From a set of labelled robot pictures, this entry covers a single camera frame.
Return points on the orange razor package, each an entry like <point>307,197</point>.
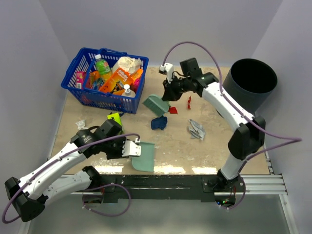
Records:
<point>115,84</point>

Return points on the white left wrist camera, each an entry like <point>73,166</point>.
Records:
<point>131,148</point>

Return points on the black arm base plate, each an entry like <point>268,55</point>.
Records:
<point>167,187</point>

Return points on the orange sponge package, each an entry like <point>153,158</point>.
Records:
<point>137,75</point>

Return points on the grey paper scrap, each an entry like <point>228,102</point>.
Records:
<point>196,130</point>

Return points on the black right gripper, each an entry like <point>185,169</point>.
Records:
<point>170,94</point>

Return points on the white crumpled paper scrap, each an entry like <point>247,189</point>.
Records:
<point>81,124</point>

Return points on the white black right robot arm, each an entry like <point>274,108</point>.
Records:
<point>246,139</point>

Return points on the teal hand brush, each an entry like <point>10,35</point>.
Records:
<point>156,105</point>

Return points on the colourful snack packet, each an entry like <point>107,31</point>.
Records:
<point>95,81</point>

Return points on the teal plastic dustpan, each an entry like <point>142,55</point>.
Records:
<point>145,162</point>

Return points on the green drink bottle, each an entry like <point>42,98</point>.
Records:
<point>102,67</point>

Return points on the pink small box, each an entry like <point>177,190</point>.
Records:
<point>80,77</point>

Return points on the beige pump soap bottle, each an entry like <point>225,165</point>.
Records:
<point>128,92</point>

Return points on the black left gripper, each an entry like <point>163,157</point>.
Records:
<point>119,155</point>

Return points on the green black razor box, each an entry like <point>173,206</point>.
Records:
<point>117,118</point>

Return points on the dark round trash bin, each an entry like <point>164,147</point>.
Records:
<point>250,82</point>

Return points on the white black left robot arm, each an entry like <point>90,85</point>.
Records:
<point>30,194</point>

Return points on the aluminium table frame rail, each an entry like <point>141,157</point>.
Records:
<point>261,209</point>

